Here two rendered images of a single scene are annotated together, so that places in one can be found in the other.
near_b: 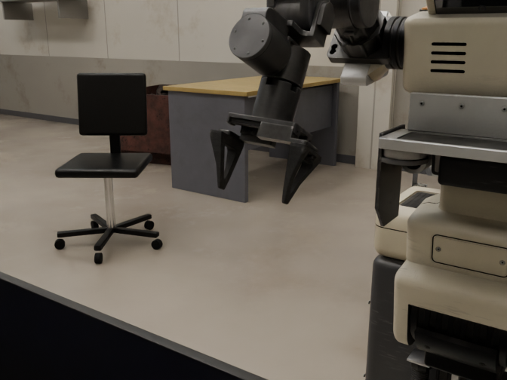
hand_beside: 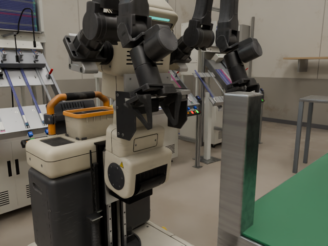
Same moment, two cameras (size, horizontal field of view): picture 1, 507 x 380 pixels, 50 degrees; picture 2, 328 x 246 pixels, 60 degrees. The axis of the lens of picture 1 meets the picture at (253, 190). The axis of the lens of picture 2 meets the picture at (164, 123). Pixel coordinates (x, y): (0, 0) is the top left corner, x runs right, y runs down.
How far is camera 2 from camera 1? 88 cm
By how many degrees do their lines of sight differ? 77
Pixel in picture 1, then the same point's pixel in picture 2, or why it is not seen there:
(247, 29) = (166, 35)
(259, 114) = (158, 82)
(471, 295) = (156, 156)
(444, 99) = not seen: hidden behind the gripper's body
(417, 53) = (121, 55)
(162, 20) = not seen: outside the picture
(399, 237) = (65, 162)
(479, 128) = not seen: hidden behind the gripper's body
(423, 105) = (131, 79)
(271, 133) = (169, 91)
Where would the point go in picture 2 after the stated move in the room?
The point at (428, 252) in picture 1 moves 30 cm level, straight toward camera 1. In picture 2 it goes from (132, 148) to (210, 161)
